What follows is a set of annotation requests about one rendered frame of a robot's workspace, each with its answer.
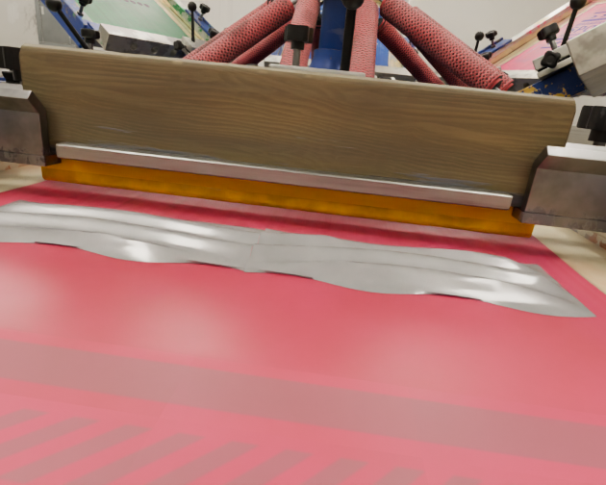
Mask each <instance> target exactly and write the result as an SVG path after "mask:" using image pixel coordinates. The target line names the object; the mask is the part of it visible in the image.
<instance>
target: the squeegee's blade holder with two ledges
mask: <svg viewBox="0 0 606 485"><path fill-rule="evenodd" d="M56 151H57V157H58V158H61V159H68V160H77V161H85V162H94V163H102V164H110V165H119V166H134V167H143V168H151V169H159V170H167V171H176V172H184V173H192V174H201V175H209V176H217V177H225V178H234V179H242V180H250V181H259V182H267V183H275V184H283V185H292V186H300V187H308V188H317V189H325V190H333V191H349V192H357V193H365V194H374V195H382V196H390V197H399V198H407V199H415V200H423V201H432V202H441V203H448V204H457V205H465V206H473V207H482V208H490V209H498V210H510V207H511V203H512V199H513V196H512V195H510V194H509V193H507V192H505V191H491V190H482V189H474V188H465V187H457V186H448V185H440V184H431V183H422V182H415V181H406V180H397V179H389V178H381V177H372V176H364V175H355V174H346V173H338V172H330V171H321V170H312V169H304V168H296V167H287V166H271V165H263V164H254V163H246V162H237V161H228V160H220V159H212V158H203V157H194V156H187V155H178V154H169V153H161V152H152V151H144V150H136V149H127V148H118V147H109V146H102V145H93V144H84V143H76V142H68V141H67V142H61V143H56Z"/></svg>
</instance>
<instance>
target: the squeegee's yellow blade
mask: <svg viewBox="0 0 606 485"><path fill-rule="evenodd" d="M61 160H62V162H61V163H59V164H55V165H51V166H42V167H47V168H54V169H63V170H71V171H80V172H87V173H96V174H104V175H112V176H120V177H128V178H137V179H144V180H153V181H161V182H169V183H177V184H186V185H194V186H202V187H210V188H219V189H226V190H234V191H250V192H258V193H266V194H275V195H283V196H291V197H299V198H308V199H315V200H323V201H332V202H340V203H348V204H356V205H365V206H372V207H381V208H389V209H397V210H405V211H414V212H422V213H429V214H438V215H446V216H454V217H470V218H478V219H486V220H494V221H503V222H511V223H519V224H527V225H535V224H528V223H521V222H520V221H518V220H517V219H516V218H514V217H512V211H513V209H514V207H510V210H498V209H490V208H482V207H473V206H465V205H457V204H448V203H441V202H432V201H423V200H415V199H407V198H399V197H390V196H382V195H374V194H365V193H357V192H349V191H333V190H325V189H317V188H308V187H300V186H292V185H283V184H275V183H267V182H259V181H250V180H242V179H234V178H225V177H217V176H209V175H201V174H192V173H184V172H176V171H167V170H159V169H151V168H143V167H134V166H119V165H110V164H102V163H94V162H85V161H77V160H68V159H61Z"/></svg>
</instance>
